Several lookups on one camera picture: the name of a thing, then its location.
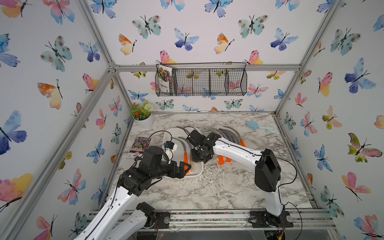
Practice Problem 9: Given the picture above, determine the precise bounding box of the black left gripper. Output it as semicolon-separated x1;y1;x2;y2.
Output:
149;158;191;180

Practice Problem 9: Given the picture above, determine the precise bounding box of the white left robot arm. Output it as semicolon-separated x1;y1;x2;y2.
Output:
77;146;192;240

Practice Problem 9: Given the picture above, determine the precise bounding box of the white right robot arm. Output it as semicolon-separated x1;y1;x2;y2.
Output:
187;130;284;217

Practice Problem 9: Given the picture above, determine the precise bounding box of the white plastic storage tray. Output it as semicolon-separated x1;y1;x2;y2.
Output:
162;128;204;179

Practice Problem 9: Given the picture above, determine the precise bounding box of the flower seed packet on table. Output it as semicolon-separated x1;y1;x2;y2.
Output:
127;137;151;159

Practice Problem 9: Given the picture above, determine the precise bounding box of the teal plastic garden trowel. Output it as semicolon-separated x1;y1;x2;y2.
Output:
246;121;275;131

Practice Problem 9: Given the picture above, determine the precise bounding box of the potted artificial flower plant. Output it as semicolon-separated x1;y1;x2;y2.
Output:
130;101;154;130

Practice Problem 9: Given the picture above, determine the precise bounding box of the seed packet in basket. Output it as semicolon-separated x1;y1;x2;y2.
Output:
157;65;173;93

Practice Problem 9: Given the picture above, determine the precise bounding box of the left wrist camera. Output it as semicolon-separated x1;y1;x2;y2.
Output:
163;141;175;162

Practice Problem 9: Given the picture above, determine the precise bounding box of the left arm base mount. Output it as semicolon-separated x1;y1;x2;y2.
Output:
136;202;171;229

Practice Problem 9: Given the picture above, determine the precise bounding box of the black wire wall basket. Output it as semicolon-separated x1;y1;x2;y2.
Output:
155;62;248;98

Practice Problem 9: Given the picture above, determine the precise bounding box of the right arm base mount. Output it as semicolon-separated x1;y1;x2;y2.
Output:
248;207;294;228

